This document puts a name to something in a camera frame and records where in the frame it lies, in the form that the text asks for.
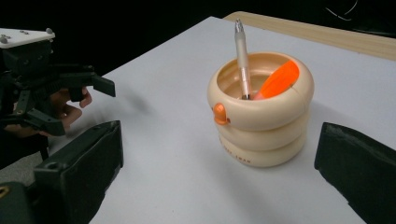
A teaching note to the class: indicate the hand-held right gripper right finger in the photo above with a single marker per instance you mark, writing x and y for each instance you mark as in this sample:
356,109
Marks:
358,168

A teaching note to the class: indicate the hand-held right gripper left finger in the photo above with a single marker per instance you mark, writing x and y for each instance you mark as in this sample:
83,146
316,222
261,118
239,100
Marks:
84,168

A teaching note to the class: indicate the cream ringed pen holder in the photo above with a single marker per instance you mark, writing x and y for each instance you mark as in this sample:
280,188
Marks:
264,140

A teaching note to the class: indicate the orange highlighter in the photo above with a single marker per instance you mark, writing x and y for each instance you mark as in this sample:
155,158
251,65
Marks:
278,81

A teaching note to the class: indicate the silver pen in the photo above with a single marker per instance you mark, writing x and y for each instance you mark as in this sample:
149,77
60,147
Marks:
243,59

